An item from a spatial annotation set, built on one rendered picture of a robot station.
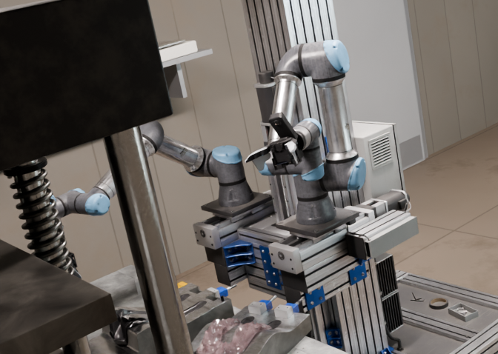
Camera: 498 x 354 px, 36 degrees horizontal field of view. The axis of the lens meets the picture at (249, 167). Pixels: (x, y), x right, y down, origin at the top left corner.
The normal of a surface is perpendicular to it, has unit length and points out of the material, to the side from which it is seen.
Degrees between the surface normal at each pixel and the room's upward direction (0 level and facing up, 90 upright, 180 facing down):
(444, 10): 90
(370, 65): 90
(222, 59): 90
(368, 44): 90
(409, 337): 0
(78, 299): 0
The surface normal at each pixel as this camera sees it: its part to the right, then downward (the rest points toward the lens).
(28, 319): -0.19, -0.95
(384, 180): 0.62, 0.09
